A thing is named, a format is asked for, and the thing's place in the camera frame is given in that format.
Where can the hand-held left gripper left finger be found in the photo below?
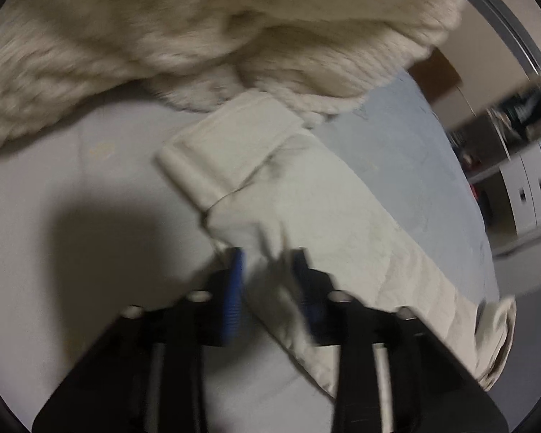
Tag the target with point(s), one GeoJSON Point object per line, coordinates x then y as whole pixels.
{"type": "Point", "coordinates": [231, 300]}

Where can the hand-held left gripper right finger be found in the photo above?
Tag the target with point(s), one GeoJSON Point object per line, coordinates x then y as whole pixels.
{"type": "Point", "coordinates": [307, 295]}

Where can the cream cloth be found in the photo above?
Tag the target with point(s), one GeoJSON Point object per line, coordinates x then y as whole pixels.
{"type": "Point", "coordinates": [324, 207]}

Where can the dark hanging clothes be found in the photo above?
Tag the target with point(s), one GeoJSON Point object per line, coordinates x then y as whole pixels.
{"type": "Point", "coordinates": [529, 106]}

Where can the bed with grey-blue sheet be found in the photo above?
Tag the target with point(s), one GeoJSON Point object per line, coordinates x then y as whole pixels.
{"type": "Point", "coordinates": [72, 180]}

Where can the white drawer cabinet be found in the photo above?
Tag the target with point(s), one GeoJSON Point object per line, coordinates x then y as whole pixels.
{"type": "Point", "coordinates": [523, 189]}

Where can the brown wooden headboard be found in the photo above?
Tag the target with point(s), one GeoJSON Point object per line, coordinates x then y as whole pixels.
{"type": "Point", "coordinates": [435, 74]}

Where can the cream fleece blanket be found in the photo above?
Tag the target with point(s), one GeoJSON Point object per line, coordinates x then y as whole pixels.
{"type": "Point", "coordinates": [171, 31]}

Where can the grey door frame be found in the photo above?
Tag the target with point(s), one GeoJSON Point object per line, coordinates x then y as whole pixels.
{"type": "Point", "coordinates": [509, 22]}

